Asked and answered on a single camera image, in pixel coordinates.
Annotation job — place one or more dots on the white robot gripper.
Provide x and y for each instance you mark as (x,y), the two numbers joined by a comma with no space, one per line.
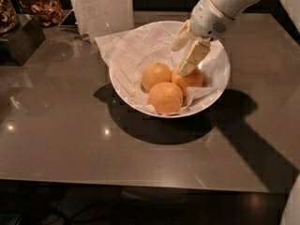
(206,22)

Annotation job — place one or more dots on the orange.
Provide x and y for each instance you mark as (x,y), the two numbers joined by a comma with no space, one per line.
(194,79)
(155,73)
(166,97)

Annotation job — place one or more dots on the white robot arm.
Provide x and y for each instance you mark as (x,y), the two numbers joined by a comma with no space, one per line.
(275,69)

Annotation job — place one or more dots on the white ceramic bowl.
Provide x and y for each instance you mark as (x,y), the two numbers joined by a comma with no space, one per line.
(215,69)

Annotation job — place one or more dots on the white crumpled paper liner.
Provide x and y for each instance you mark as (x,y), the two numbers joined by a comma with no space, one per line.
(137,50)

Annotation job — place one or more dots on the white paper sign stand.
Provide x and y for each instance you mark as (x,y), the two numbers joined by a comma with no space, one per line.
(96,18)

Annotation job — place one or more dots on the glass jar of dried fruit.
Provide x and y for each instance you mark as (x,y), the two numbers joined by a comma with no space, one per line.
(48,12)

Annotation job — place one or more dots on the glass jar at left edge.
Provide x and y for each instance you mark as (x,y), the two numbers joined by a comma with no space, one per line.
(8,16)

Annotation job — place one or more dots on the dark square pedestal block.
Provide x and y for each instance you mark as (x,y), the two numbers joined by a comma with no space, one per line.
(17,45)

